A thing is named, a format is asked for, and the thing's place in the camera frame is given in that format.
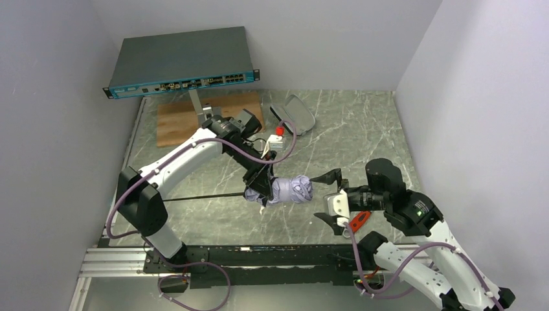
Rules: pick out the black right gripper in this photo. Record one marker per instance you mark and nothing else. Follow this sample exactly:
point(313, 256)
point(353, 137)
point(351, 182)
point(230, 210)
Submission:
point(358, 197)

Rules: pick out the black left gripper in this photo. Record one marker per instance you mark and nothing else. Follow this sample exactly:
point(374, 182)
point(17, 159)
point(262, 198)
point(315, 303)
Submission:
point(261, 181)

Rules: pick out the lilac folding umbrella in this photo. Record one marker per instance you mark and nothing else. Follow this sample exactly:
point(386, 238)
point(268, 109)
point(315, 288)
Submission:
point(285, 190)

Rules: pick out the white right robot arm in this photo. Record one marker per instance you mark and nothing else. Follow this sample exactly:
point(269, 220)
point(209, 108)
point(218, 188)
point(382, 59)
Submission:
point(438, 268)

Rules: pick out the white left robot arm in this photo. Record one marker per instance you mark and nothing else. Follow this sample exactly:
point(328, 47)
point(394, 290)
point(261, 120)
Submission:
point(140, 193)

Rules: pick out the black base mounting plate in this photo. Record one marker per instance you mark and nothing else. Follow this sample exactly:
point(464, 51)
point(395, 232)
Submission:
point(262, 265)

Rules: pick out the wooden base board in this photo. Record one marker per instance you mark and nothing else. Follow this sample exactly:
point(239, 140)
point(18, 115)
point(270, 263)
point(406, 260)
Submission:
point(178, 121)

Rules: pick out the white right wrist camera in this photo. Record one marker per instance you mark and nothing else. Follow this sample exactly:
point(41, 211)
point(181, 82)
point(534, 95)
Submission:
point(337, 204)

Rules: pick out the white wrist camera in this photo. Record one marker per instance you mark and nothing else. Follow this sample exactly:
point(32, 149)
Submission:
point(276, 141)
point(337, 204)

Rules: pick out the red handled adjustable wrench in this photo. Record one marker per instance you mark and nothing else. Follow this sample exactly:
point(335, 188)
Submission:
point(356, 223)

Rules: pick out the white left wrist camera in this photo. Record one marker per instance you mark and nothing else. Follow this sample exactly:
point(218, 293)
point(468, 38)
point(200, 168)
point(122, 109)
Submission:
point(276, 141)

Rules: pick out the metal stand bracket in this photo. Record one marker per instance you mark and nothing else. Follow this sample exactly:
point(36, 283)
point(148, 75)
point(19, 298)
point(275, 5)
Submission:
point(203, 111)

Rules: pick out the grey network switch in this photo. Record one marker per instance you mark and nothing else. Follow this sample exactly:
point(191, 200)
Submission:
point(182, 61)

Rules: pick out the aluminium rail frame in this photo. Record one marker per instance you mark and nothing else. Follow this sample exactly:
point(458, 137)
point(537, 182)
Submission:
point(104, 261)

